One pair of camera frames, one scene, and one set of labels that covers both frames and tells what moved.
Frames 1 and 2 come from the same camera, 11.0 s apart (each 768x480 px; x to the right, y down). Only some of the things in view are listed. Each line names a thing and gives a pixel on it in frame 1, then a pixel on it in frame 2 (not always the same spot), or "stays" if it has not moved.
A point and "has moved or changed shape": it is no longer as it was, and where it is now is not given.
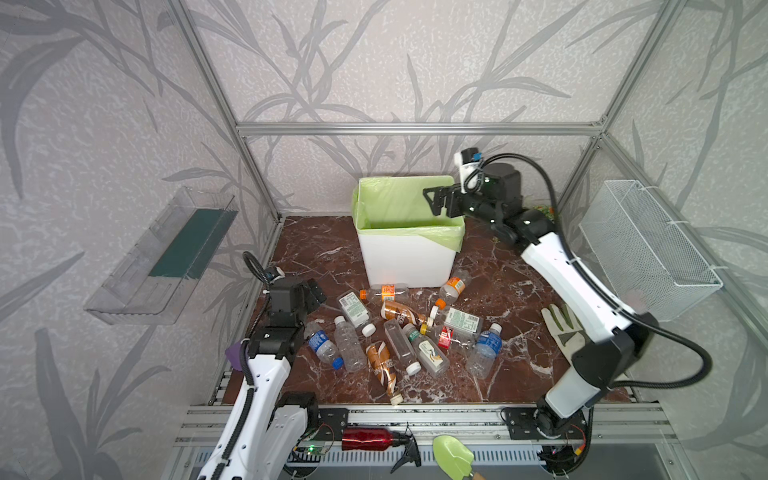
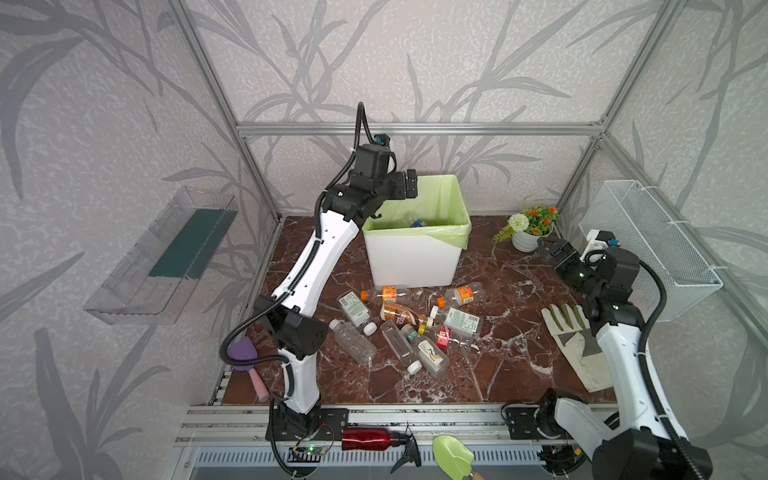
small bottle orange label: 385,292 stays
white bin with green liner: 403,242 stays
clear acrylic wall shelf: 151,283 stays
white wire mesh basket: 650,261 stays
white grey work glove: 566,327 stays
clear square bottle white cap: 402,347 stays
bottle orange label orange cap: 454,287 has moved or changed shape
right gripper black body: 453,201 → 558,252
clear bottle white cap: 350,346 has moved or changed shape
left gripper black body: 306,294 → 409,183
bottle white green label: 356,312 stays
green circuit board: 312,448 stays
